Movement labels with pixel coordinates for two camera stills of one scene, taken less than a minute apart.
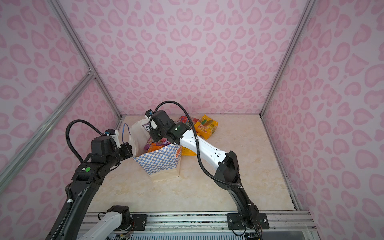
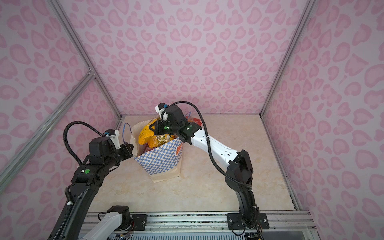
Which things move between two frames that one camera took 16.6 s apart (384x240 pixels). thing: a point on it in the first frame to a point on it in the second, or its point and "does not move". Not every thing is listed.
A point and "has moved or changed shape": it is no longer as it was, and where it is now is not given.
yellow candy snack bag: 205,127 has moved or changed shape
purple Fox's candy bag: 146,126 to 147,148
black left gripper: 126,147 does not move
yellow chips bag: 185,151 to 147,135
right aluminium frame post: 301,24 does not move
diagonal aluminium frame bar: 85,81 does not move
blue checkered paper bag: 162,163 does not move
